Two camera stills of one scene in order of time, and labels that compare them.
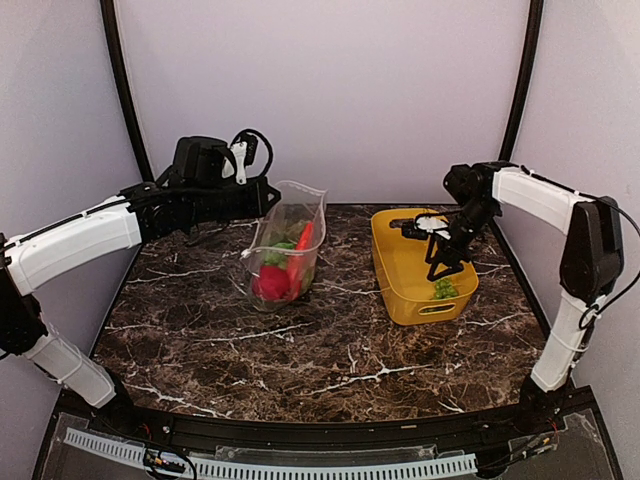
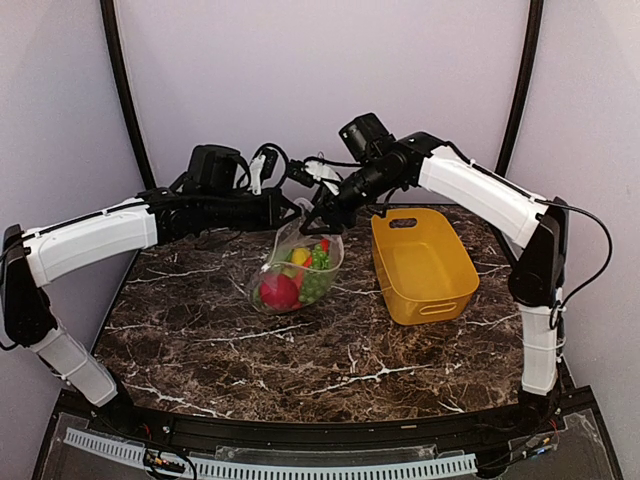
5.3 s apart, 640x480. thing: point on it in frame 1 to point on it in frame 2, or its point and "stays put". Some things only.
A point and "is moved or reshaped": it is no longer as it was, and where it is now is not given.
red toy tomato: [272, 283] is moved or reshaped
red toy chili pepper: [296, 260] to [325, 247]
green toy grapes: [444, 289] to [316, 277]
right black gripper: [446, 249] to [329, 205]
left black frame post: [122, 86] stays put
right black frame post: [531, 42] stays put
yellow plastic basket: [402, 274] stays put
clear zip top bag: [282, 255] is moved or reshaped
